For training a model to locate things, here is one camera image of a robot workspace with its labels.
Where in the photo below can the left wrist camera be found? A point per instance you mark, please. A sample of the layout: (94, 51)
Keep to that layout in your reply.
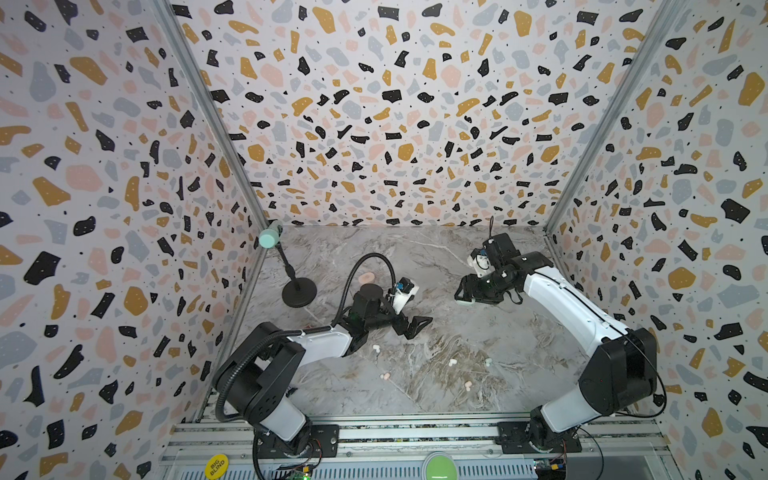
(403, 291)

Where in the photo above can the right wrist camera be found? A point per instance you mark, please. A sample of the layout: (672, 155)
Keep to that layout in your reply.
(479, 262)

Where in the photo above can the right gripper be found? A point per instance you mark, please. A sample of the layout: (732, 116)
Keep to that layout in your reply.
(477, 285)

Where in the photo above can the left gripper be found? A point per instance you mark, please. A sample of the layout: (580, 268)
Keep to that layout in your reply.
(414, 328)

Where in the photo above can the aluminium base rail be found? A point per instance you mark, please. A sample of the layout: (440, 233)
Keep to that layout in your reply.
(394, 447)

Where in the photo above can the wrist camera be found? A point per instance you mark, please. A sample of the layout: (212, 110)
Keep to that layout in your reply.
(479, 262)
(403, 291)

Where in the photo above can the microphone on black stand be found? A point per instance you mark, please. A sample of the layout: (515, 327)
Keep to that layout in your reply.
(298, 292)

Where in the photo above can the white charging case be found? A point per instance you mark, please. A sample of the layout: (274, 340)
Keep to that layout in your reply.
(463, 302)

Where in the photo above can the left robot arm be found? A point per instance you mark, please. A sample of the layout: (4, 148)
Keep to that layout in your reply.
(252, 384)

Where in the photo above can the pink charging case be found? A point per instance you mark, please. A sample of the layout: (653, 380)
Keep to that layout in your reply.
(367, 278)

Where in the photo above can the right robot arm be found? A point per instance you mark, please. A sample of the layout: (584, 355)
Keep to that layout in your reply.
(622, 362)

